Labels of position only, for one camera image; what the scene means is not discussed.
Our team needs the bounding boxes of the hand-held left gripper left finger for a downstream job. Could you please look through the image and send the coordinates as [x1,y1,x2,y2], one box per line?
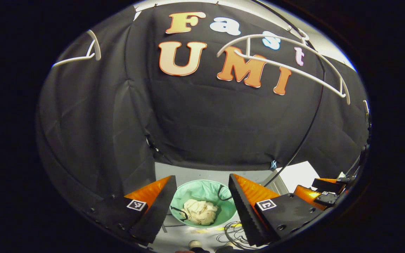
[81,175,178,246]

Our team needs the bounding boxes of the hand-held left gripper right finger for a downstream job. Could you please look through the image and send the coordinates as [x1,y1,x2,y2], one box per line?
[227,173,324,247]

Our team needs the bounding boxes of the cream shirt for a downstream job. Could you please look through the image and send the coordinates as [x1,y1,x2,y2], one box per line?
[181,199,219,226]

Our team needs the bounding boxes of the green laundry hamper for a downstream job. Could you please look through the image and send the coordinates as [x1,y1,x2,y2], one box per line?
[170,180,238,229]

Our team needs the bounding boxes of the white plastic hanger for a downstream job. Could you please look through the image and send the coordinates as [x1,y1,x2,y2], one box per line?
[52,30,102,68]
[216,34,351,105]

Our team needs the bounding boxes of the black clothes rack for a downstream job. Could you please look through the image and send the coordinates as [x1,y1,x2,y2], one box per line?
[252,0,327,187]

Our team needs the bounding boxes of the white floor sheet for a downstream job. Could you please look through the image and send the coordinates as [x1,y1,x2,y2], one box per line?
[279,161,321,193]

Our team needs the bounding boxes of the black backdrop cloth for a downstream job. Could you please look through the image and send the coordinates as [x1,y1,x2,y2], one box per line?
[37,2,370,197]

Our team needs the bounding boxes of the black cable coil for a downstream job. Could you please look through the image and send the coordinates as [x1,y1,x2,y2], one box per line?
[217,221,251,247]

